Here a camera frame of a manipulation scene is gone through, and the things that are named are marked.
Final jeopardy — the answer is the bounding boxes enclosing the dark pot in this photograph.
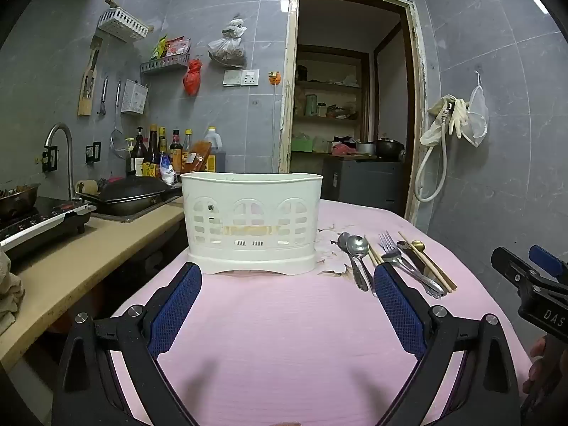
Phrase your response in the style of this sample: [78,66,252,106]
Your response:
[376,137,406,159]

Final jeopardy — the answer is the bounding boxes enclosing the white blue salt bag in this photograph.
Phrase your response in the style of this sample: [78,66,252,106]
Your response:
[158,150,178,186]

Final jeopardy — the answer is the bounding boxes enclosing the black wok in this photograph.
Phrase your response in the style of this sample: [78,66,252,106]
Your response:
[75,176,184,218]

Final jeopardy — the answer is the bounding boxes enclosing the gold spoon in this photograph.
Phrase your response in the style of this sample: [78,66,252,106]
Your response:
[410,240,433,276]

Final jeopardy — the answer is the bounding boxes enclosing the black induction cooker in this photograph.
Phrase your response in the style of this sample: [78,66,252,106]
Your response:
[0,199,97,261]

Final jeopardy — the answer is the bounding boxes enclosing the person's right hand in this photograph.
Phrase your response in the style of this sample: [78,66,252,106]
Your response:
[521,335,550,395]

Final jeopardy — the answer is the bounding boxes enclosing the large oil jug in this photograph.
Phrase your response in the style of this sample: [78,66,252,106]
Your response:
[203,126,227,174]

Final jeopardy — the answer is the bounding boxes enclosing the white wall basket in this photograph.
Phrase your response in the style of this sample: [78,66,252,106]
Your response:
[98,8,150,43]

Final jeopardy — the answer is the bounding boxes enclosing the steel faucet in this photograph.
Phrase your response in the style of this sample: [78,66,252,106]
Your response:
[44,122,76,201]

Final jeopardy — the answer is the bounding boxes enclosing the wooden knife rack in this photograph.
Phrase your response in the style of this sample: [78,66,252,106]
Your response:
[78,35,104,117]

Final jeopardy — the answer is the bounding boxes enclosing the cream rubber gloves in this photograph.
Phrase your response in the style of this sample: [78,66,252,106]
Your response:
[420,94,469,147]

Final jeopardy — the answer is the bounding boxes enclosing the worn white door frame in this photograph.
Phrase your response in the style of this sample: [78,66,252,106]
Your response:
[278,0,429,228]

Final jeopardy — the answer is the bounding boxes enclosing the dark metal bowl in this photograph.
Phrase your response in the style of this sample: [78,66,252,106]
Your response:
[0,182,42,221]

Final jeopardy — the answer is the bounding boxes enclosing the white plastic utensil caddy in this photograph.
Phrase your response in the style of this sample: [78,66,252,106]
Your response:
[180,171,323,277]

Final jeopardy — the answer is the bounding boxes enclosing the steel spoon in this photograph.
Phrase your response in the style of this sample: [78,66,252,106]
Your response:
[347,235,378,296]
[337,231,369,293]

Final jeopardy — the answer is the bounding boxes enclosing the red snack packet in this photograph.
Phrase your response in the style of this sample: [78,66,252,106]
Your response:
[165,36,192,58]

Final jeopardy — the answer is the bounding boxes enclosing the beige kitchen counter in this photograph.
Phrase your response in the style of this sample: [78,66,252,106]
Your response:
[0,206,185,372]

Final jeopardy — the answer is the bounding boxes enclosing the grey wall shelf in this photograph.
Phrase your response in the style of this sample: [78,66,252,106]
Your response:
[140,53,191,76]

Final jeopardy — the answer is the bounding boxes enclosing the yellow green snack packet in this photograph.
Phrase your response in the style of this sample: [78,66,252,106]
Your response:
[149,34,169,60]

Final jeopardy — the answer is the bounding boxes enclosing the grey cabinet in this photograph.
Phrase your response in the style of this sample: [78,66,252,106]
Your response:
[321,157,407,216]

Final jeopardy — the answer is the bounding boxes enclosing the white wall box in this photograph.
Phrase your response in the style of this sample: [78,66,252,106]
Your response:
[120,78,149,116]

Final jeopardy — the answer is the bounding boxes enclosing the row of condiment bottles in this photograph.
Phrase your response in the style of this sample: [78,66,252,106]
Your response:
[125,123,195,179]

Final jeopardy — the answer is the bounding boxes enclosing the orange seasoning packet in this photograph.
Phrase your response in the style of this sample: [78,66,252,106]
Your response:
[182,140,213,174]

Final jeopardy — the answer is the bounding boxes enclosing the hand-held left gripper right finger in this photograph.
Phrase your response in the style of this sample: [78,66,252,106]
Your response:
[373,262,521,426]

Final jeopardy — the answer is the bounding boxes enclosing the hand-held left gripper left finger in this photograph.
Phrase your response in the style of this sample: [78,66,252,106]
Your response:
[52,262,203,426]

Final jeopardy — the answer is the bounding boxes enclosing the beige towel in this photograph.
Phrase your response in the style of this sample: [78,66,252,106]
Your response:
[0,247,26,336]

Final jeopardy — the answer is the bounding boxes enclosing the black handled utensil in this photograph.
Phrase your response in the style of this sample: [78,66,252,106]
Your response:
[396,240,427,273]

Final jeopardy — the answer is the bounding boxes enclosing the hanging wire strainer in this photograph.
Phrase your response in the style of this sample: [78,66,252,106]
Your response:
[109,80,128,160]

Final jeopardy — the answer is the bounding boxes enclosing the wooden shelf unit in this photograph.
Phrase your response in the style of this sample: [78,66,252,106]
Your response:
[293,44,372,154]

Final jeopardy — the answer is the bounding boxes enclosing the pink floral tablecloth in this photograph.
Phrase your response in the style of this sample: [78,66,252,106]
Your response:
[109,197,540,426]

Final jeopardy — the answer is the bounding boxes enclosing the white mesh bag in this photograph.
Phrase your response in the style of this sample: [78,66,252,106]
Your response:
[461,70,490,148]

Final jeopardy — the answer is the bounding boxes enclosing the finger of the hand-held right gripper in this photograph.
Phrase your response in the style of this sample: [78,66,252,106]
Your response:
[491,247,551,296]
[529,244,568,278]

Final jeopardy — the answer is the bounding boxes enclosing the clear bag of dried goods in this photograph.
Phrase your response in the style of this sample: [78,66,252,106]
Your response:
[207,18,248,70]

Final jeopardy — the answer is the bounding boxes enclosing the red plastic bag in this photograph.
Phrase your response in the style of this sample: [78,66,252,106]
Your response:
[183,58,203,97]

